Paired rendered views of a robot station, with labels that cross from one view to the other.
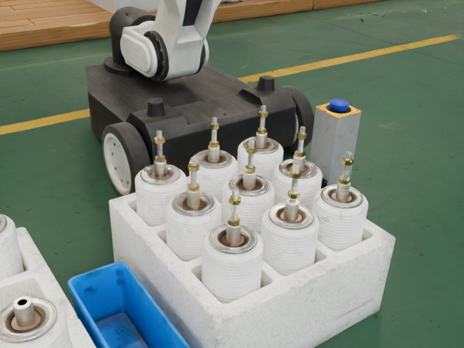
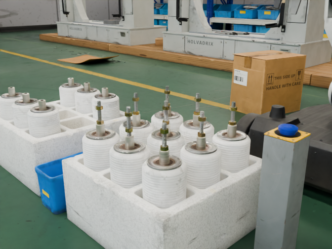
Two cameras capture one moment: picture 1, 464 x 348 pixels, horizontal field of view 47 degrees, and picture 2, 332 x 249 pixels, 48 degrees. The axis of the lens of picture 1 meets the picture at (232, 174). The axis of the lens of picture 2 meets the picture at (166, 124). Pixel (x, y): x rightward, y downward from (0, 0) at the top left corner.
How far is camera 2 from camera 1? 1.18 m
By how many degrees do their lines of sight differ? 74
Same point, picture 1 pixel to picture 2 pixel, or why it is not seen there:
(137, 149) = (239, 127)
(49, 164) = not seen: hidden behind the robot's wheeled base
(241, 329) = (70, 178)
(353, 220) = (144, 175)
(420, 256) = not seen: outside the picture
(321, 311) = (111, 224)
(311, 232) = (114, 155)
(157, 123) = (264, 119)
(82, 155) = not seen: hidden behind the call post
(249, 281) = (85, 157)
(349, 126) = (278, 151)
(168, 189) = (153, 120)
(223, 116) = (316, 140)
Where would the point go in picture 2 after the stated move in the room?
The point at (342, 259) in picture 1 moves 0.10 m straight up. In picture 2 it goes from (123, 194) to (121, 151)
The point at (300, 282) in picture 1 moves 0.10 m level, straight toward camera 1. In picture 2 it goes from (98, 182) to (56, 181)
